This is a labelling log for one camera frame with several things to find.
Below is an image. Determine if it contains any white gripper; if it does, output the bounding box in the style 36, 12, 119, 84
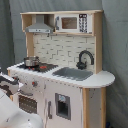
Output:
0, 75, 18, 97

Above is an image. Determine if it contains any small metal toy pot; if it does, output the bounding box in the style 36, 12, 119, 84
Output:
24, 56, 40, 67

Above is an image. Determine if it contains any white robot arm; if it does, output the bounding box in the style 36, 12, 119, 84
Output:
0, 73, 43, 128

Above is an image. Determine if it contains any wooden toy kitchen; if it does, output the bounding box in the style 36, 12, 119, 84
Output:
8, 10, 115, 128

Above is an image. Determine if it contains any right red stove knob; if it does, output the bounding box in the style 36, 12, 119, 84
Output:
32, 81, 38, 87

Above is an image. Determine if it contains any toy oven door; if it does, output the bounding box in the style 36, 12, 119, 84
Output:
18, 90, 37, 113

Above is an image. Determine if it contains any black toy stovetop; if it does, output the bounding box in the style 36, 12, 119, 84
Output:
20, 63, 56, 73

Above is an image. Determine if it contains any grey ice dispenser panel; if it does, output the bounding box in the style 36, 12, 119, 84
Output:
55, 93, 71, 120

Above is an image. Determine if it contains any grey toy sink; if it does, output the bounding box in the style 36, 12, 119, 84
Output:
53, 67, 92, 81

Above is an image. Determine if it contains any grey range hood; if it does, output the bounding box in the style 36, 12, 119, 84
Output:
25, 14, 54, 34

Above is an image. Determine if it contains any black toy faucet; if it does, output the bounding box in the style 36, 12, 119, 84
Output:
76, 50, 94, 70

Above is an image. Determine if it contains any toy microwave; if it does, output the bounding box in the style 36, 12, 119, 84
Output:
55, 14, 92, 33

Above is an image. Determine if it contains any grey cabinet door handle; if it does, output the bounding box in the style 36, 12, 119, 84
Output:
48, 101, 52, 119

